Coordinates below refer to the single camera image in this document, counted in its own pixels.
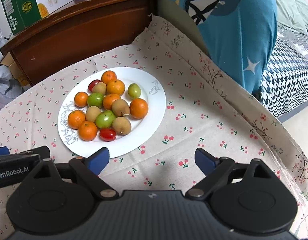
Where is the open cardboard box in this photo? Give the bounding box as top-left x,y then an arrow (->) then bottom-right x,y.
0,53 -> 29,87

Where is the cherry print tablecloth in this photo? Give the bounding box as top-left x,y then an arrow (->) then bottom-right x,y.
0,13 -> 308,240

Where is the yellowish orange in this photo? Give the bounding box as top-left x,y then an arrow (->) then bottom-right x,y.
106,80 -> 125,96

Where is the checkered grey cloth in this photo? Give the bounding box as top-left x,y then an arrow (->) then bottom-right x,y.
0,28 -> 24,110

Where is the red cherry tomato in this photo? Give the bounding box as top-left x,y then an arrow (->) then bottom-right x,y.
99,128 -> 116,141
88,79 -> 101,92

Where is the blue star pillow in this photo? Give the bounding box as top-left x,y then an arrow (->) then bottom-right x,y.
170,0 -> 277,94

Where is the brown longan fruit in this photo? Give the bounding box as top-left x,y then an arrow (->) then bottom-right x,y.
85,106 -> 102,122
112,99 -> 129,117
92,82 -> 107,95
112,116 -> 132,135

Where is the small orange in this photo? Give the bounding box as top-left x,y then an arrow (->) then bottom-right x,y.
101,70 -> 117,85

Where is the houndstooth blue white bedding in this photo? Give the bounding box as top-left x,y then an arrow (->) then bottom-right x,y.
260,28 -> 308,118

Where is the small olive green fruit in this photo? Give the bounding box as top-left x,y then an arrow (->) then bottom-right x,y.
127,83 -> 141,100

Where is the white ceramic plate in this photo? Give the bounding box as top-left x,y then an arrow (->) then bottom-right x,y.
57,67 -> 166,158

